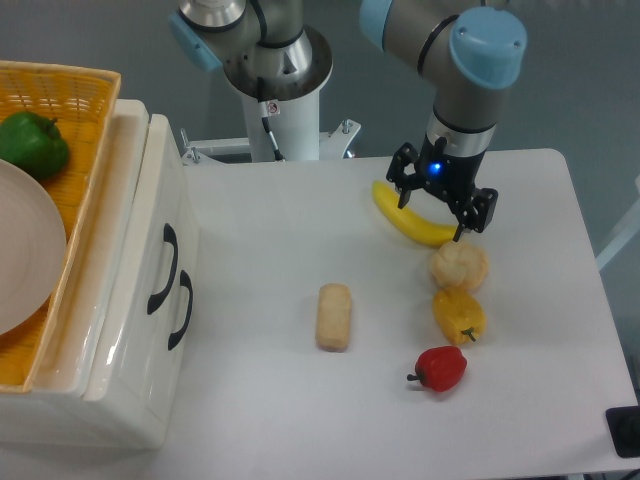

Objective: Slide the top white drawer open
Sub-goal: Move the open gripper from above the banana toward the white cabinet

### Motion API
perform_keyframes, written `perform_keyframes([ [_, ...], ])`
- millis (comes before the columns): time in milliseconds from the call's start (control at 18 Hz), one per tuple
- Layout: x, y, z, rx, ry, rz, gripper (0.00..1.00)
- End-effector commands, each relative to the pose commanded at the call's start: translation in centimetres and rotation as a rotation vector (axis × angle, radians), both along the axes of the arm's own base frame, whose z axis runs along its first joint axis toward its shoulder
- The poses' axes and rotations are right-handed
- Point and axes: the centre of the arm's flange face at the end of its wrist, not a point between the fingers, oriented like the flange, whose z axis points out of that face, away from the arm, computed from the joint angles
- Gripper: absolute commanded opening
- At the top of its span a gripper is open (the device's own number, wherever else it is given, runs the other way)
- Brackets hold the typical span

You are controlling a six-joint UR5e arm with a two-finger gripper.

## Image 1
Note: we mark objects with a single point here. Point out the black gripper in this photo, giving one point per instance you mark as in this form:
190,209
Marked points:
445,168

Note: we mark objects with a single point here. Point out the white drawer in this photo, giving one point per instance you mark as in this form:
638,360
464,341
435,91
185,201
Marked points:
138,384
161,238

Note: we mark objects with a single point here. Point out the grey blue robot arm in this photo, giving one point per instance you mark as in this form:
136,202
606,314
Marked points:
470,51

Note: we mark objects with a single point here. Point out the white drawer cabinet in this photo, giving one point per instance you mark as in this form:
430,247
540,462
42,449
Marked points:
49,413

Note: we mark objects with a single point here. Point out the yellow banana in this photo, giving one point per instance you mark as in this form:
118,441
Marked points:
407,222

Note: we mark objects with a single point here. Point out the round cream bread roll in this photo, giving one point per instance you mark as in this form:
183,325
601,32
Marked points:
459,264

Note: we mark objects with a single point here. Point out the yellow bell pepper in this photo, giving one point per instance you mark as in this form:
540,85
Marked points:
459,315

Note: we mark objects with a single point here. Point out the oblong beige bread loaf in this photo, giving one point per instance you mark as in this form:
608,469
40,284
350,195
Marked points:
333,319

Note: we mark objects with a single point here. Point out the red bell pepper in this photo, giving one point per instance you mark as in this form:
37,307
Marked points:
439,369

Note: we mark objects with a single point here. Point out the black device at table corner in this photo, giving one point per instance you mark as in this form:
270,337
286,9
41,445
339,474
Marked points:
623,424

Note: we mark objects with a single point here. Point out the orange woven basket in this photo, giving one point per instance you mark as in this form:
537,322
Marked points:
83,100

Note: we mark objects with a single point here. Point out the beige round plate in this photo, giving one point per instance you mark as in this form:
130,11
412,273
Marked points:
33,245

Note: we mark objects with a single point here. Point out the green bell pepper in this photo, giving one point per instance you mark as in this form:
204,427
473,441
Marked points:
34,144

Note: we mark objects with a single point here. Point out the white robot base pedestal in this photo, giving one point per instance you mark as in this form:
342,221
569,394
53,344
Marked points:
279,89

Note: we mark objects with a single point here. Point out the white frame at right edge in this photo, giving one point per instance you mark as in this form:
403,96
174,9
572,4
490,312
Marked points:
626,228

